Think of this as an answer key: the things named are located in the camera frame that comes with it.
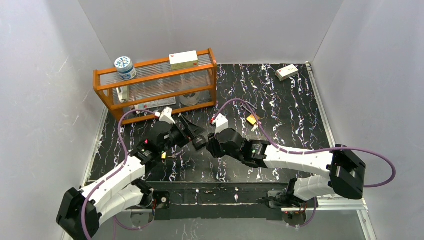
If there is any white small box on table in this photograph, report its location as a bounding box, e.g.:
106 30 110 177
275 64 299 81

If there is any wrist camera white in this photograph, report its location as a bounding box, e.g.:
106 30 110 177
210 113 229 135
154 107 176 125

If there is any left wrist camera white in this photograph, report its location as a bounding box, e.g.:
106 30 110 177
154 107 176 125

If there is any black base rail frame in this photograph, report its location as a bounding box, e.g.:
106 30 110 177
67 181 369 229

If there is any silver key bunch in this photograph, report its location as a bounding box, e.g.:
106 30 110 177
251 123 259 132

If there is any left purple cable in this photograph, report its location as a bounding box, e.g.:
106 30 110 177
81 109 160 240

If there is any blue white round tin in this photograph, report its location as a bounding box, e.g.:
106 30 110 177
114 56 137 81

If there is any purple cable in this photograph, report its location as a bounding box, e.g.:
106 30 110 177
81 109 160 240
211 98 397 189

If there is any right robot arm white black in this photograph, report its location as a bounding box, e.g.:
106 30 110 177
206 128 366 205

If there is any white blue item bottom shelf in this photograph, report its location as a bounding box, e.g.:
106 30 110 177
129 104 146 114

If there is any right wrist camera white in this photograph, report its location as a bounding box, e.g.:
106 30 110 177
210 113 229 135

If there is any orange wooden shelf rack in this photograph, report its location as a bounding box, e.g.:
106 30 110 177
92 48 218 125

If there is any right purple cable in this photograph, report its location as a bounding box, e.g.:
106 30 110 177
211 98 397 189

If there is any long shackle brass padlock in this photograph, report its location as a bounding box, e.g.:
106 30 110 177
242 103 261 126

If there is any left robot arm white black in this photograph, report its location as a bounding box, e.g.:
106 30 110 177
56 115 206 240

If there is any black padlock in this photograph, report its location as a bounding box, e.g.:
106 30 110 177
192 135 207 151

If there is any clear tape roll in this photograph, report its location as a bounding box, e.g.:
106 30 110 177
179 92 201 107

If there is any white olive box on shelf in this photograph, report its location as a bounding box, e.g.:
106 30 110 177
169 50 199 71

